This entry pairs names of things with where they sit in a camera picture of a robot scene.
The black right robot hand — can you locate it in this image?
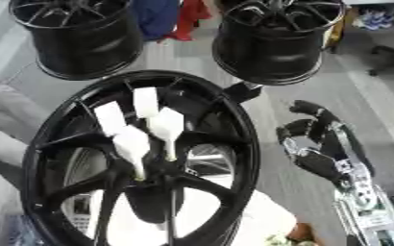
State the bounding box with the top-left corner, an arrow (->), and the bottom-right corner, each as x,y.
274,99 -> 378,189

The black wheel rim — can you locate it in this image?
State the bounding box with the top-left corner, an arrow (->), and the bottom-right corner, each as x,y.
210,0 -> 349,86
7,0 -> 147,81

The blue garment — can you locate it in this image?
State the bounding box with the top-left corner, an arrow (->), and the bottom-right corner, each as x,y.
131,0 -> 183,41

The red garment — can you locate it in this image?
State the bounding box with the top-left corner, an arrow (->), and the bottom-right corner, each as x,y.
163,0 -> 214,42

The black spoked wheel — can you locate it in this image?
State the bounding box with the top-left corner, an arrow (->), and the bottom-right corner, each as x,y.
20,69 -> 263,246

